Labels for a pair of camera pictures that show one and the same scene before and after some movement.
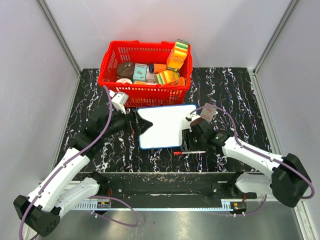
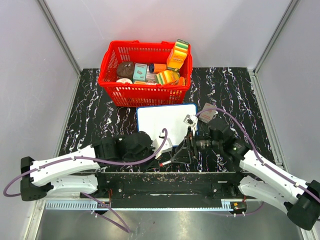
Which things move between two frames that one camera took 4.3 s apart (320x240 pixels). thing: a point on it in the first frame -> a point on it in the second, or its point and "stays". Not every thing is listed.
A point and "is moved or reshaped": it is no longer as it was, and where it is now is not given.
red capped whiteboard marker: (188, 152) is moved or reshaped
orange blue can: (156, 68) stays
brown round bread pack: (125, 70) stays
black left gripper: (136, 124) -> (153, 164)
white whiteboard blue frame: (168, 122) stays
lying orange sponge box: (167, 77) stays
